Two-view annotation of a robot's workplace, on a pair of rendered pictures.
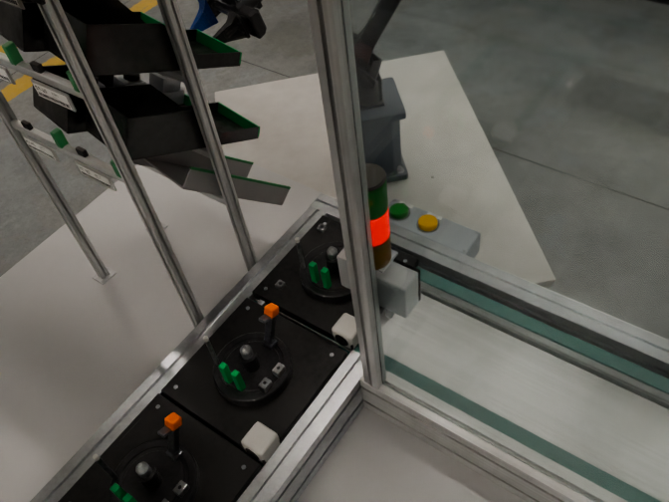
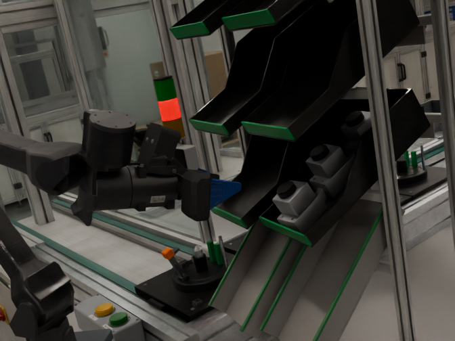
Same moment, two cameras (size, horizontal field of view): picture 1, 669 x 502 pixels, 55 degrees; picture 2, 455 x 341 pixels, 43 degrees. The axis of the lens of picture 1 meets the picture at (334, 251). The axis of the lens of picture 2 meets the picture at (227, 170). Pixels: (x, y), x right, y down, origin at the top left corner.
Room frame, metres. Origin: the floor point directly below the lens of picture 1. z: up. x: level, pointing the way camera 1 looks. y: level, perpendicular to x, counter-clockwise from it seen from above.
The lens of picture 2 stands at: (1.98, 0.37, 1.53)
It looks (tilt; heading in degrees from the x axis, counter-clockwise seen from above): 15 degrees down; 193
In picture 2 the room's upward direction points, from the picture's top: 11 degrees counter-clockwise
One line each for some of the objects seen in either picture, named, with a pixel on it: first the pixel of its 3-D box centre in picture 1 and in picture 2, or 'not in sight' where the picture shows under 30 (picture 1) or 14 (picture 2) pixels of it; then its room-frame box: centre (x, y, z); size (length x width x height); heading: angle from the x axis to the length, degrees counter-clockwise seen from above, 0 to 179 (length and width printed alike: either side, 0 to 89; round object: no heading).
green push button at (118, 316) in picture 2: not in sight; (118, 320); (0.96, -0.15, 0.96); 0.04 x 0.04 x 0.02
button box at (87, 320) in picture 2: not in sight; (107, 323); (0.91, -0.20, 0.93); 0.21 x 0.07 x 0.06; 47
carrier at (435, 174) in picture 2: not in sight; (401, 164); (0.26, 0.51, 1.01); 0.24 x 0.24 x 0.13; 47
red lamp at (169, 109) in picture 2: not in sight; (169, 109); (0.59, -0.06, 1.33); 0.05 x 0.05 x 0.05
